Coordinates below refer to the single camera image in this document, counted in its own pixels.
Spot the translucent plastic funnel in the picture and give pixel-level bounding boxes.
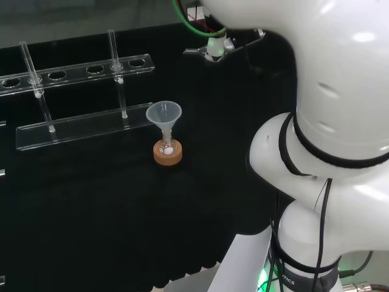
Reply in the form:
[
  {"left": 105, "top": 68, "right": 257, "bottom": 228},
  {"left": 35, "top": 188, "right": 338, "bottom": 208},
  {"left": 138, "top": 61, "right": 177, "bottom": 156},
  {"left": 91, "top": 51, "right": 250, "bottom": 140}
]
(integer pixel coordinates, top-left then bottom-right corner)
[{"left": 145, "top": 100, "right": 182, "bottom": 138}]

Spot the brown cork ring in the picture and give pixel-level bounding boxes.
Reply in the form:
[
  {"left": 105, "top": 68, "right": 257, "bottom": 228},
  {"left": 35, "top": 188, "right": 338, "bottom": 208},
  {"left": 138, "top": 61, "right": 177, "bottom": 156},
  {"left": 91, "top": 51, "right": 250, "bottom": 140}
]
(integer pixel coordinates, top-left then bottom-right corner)
[{"left": 153, "top": 140, "right": 184, "bottom": 167}]

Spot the black bench cloth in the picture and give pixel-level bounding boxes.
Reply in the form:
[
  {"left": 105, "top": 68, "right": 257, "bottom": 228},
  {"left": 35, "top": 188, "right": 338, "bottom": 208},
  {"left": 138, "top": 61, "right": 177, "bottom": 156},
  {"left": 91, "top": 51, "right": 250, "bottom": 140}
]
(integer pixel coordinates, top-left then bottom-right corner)
[{"left": 0, "top": 21, "right": 300, "bottom": 290}]

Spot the small round-bottom glass flask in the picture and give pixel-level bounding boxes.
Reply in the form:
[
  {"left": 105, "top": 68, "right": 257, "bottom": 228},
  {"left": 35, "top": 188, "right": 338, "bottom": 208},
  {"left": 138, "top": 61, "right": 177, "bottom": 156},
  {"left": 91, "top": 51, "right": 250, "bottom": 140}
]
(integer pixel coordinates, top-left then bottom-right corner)
[{"left": 160, "top": 130, "right": 177, "bottom": 158}]

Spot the black cable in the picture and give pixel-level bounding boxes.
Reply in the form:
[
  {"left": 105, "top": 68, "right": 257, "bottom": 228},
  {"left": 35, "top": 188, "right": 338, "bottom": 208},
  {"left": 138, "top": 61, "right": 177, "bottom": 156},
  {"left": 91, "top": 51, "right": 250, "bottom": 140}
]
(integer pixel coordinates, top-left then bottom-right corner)
[{"left": 312, "top": 177, "right": 334, "bottom": 292}]

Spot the clear acrylic funnel stand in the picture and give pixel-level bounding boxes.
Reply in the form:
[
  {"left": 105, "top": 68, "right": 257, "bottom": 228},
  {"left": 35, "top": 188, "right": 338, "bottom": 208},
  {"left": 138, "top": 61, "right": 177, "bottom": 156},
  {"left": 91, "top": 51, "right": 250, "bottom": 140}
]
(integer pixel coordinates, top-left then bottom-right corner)
[{"left": 0, "top": 29, "right": 156, "bottom": 151}]

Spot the green cable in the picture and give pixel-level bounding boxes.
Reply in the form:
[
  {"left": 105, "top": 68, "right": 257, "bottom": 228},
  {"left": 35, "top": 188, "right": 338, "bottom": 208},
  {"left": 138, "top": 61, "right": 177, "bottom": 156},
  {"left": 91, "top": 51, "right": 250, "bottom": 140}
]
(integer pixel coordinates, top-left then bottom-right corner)
[{"left": 171, "top": 0, "right": 227, "bottom": 38}]

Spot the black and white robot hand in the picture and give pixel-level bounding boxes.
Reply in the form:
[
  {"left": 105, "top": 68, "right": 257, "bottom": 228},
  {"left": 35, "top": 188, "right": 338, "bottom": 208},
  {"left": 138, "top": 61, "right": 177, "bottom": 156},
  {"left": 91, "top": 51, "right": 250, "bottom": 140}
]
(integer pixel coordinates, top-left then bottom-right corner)
[{"left": 204, "top": 28, "right": 266, "bottom": 64}]

